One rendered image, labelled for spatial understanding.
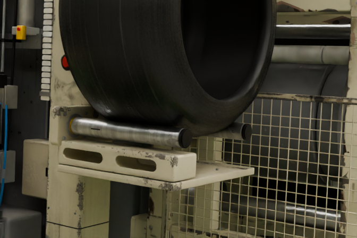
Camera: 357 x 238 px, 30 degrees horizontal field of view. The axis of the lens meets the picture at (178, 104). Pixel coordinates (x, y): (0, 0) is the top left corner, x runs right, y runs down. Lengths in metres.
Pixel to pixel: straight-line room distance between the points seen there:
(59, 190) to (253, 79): 0.60
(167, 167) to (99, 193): 0.41
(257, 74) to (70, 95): 0.50
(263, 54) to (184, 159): 0.41
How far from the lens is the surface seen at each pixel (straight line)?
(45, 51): 1.88
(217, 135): 1.76
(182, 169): 1.49
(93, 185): 1.82
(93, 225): 1.86
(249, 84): 1.70
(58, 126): 1.67
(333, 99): 1.82
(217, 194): 2.24
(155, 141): 1.52
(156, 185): 1.50
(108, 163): 1.58
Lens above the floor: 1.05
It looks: 3 degrees down
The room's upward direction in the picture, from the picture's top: 3 degrees clockwise
